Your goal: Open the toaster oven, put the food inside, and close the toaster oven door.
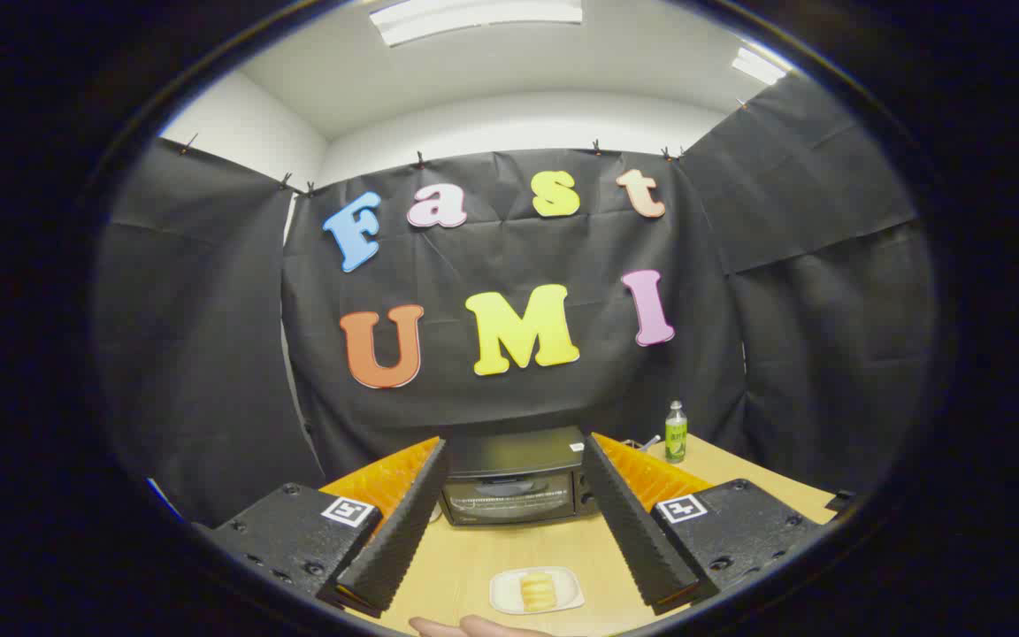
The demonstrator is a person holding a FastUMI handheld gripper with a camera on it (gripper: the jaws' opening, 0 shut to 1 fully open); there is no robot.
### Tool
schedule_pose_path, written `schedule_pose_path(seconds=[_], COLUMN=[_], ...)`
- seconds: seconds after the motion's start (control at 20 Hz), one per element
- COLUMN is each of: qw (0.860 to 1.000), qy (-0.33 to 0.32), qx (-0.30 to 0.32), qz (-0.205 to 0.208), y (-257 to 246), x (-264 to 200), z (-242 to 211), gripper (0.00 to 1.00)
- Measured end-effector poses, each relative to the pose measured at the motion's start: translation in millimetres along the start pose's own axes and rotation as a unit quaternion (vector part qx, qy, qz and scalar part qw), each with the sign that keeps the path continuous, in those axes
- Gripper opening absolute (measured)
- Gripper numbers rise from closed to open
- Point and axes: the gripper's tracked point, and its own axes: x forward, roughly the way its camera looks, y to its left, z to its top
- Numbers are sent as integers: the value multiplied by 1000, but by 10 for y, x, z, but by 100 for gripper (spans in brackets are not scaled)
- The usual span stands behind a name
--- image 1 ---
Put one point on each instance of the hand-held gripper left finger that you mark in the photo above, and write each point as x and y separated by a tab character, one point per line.
403	522

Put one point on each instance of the yellow ridged pastry roll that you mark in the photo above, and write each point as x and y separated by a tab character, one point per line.
538	591

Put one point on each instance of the white square plate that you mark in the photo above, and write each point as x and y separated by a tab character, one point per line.
505	591

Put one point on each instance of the long ceiling light panel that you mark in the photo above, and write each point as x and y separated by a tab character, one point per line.
474	18

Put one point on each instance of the striped straw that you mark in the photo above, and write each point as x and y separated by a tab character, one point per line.
651	441

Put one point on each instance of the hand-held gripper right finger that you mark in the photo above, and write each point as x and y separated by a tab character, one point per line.
629	522

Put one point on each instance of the small ceiling light panel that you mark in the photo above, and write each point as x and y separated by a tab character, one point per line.
759	66

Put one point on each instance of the green drink bottle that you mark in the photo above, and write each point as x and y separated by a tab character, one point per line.
676	435

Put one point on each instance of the black toaster oven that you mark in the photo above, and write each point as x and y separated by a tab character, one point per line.
509	460

